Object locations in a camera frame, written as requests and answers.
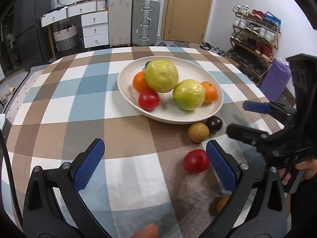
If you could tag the yellow green guava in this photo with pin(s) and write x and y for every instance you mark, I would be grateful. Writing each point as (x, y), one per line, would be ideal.
(162, 75)
(188, 94)

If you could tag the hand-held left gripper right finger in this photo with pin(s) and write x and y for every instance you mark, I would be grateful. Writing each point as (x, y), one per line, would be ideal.
(221, 166)

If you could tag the wooden shoe rack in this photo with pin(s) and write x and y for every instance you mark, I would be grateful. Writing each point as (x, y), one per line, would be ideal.
(273, 45)

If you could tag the rows of shoes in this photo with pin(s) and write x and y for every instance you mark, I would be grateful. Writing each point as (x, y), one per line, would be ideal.
(260, 32)

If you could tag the purple bag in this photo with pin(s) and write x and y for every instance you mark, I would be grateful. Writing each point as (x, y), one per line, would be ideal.
(276, 79)

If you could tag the brown longan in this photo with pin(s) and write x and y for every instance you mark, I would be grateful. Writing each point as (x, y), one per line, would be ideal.
(221, 204)
(198, 132)

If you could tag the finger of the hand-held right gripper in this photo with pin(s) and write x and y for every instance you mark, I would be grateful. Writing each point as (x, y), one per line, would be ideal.
(245, 132)
(257, 107)

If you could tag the red tomato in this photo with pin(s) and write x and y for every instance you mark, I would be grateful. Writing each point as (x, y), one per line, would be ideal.
(196, 161)
(148, 101)

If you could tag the brown doormat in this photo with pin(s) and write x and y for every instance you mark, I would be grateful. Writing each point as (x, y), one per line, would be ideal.
(289, 96)

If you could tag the pair of beige slippers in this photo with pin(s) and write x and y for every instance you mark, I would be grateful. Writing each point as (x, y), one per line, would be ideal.
(8, 93)

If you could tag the cream round plate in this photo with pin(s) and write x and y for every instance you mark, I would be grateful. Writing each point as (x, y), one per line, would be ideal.
(171, 115)

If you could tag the person's left hand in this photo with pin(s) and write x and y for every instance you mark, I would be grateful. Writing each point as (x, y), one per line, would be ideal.
(146, 233)

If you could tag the person's right hand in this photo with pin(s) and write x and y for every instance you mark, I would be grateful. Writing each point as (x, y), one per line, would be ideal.
(308, 169)

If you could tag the wooden door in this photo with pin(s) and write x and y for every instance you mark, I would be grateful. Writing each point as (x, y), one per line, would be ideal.
(188, 12)

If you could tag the dark grey fridge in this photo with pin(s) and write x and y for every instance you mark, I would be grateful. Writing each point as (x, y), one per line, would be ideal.
(32, 24)

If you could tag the silver suitcase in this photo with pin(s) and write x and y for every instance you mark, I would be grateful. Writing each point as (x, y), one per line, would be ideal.
(146, 22)

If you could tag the dark purple plum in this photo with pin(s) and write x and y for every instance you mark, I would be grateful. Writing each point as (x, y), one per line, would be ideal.
(214, 124)

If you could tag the pile of floor shoes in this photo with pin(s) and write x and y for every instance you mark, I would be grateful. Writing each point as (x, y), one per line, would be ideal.
(213, 48)

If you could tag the dotted white rug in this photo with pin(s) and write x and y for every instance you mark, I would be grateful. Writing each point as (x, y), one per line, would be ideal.
(22, 89)

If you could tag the beige suitcase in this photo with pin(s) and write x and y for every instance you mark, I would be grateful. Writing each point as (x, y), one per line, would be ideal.
(120, 22)

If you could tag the dark glass wardrobe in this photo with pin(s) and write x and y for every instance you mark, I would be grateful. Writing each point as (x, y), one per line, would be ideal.
(8, 42)

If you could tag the orange tangerine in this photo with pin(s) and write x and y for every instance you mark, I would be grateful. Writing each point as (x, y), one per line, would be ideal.
(210, 92)
(140, 81)

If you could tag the woven laundry basket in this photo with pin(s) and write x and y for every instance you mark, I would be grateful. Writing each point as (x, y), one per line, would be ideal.
(65, 39)

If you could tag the white drawer dresser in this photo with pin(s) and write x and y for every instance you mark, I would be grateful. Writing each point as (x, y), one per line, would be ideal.
(95, 27)

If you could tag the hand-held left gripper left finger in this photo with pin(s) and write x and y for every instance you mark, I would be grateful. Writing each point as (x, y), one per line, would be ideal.
(90, 163)

